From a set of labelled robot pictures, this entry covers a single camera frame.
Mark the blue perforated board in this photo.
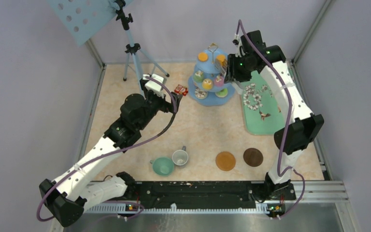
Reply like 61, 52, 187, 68
47, 0, 132, 46

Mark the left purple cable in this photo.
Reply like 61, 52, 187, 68
36, 76, 179, 222

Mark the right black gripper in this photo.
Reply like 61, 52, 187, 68
224, 54, 255, 84

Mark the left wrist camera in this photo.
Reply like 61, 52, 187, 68
143, 73, 167, 98

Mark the purple cable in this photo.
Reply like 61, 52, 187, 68
235, 19, 306, 220
36, 76, 179, 222

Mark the blue three-tier cake stand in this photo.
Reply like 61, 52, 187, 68
188, 43, 235, 106

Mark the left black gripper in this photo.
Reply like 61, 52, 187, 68
137, 80, 183, 131

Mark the pink dome cake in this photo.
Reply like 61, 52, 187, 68
213, 75, 224, 87

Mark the yellow rectangular biscuit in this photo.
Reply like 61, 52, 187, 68
215, 54, 227, 66

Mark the white grey teacup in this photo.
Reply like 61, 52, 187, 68
171, 146, 189, 167

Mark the green glazed donut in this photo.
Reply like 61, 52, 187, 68
215, 88, 228, 98

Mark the orange saucer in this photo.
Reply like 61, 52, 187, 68
215, 151, 236, 171

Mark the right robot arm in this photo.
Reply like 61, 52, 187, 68
225, 30, 324, 199

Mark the green teacup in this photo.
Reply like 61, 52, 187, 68
150, 157, 175, 176

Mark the light blue tripod stand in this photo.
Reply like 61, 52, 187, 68
109, 0, 170, 82

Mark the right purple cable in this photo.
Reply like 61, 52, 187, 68
235, 19, 306, 220

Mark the red owl toy block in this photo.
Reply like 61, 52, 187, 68
174, 84, 189, 96

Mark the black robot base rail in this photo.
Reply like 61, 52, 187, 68
117, 181, 297, 210

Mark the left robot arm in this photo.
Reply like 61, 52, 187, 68
36, 90, 183, 228

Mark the white chocolate drizzle donut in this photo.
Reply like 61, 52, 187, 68
194, 87, 208, 100

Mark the dark brown saucer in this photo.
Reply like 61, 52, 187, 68
243, 148, 264, 167

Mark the green floral serving tray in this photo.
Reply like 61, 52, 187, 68
241, 71, 286, 135

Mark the green dome cake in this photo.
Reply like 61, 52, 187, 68
193, 70, 205, 84

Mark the yellow dome cake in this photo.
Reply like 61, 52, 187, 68
201, 78, 214, 90

